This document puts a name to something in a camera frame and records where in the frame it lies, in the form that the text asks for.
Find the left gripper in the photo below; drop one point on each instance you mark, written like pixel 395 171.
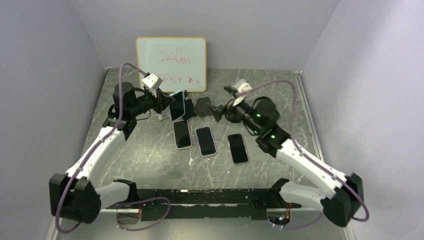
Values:
pixel 160 101

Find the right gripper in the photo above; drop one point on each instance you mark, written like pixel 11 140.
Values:
pixel 218 111

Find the phone with blue case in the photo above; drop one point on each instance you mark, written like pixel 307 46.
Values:
pixel 177 106

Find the phone with beige case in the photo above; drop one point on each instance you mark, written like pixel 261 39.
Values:
pixel 182 135

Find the phone with lilac case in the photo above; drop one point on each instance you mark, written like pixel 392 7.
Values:
pixel 205 141

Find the black round base phone holder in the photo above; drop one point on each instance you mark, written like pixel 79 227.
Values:
pixel 235 116

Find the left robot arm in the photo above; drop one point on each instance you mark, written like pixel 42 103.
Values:
pixel 73 195

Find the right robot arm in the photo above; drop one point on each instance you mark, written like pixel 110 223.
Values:
pixel 338 196

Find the dark grey metal phone stand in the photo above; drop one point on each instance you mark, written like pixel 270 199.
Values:
pixel 202 107

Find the black folding phone stand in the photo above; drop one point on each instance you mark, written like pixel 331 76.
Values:
pixel 189 110

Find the phone with pink case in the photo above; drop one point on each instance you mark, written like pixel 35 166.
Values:
pixel 238 150

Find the yellow framed whiteboard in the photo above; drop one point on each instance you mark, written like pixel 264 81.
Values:
pixel 180 61

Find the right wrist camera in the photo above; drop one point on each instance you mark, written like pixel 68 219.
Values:
pixel 242 87

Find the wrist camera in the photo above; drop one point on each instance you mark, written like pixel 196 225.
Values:
pixel 151 81
pixel 242 87

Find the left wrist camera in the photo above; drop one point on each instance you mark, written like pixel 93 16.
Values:
pixel 151 81

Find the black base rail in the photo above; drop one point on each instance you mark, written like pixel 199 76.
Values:
pixel 252 203

